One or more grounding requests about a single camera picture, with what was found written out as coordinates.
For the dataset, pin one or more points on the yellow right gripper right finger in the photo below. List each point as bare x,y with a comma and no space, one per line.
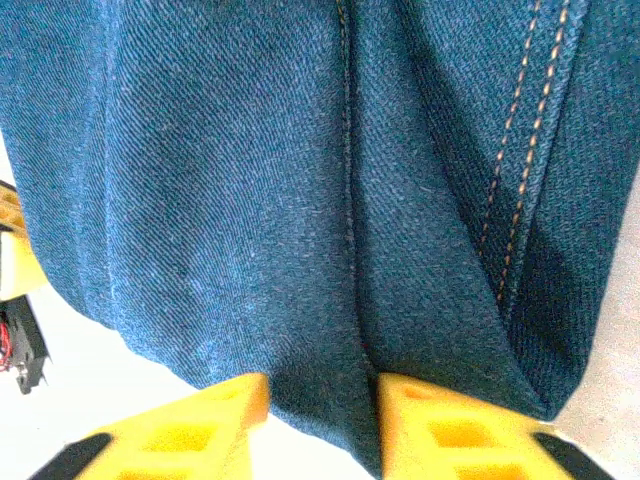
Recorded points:
450,435

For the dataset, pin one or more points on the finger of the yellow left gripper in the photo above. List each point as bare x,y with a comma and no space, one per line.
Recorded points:
20,250

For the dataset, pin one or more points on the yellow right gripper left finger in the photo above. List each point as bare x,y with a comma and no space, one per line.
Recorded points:
200,430

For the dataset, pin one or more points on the teal denim skirt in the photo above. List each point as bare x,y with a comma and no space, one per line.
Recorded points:
250,175

